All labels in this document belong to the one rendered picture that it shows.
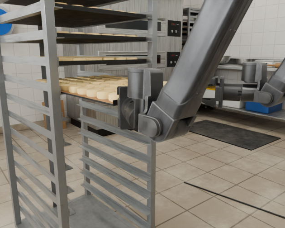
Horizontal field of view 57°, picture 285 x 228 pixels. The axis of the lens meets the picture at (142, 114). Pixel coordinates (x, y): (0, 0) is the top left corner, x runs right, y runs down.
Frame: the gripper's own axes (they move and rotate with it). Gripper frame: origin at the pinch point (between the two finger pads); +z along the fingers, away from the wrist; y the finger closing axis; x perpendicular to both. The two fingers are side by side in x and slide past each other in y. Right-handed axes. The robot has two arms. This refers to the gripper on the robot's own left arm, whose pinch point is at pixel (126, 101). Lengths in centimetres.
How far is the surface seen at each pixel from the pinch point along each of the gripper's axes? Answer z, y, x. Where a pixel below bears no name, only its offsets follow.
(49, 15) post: 19.9, 23.6, 20.3
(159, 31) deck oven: 299, 40, -96
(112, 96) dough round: 1.1, 1.3, 3.6
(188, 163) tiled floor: 160, -96, -87
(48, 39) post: 19.5, 16.6, 21.0
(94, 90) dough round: 10.6, 1.6, 8.0
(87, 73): 87, 1, 8
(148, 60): 43.3, 9.0, -16.6
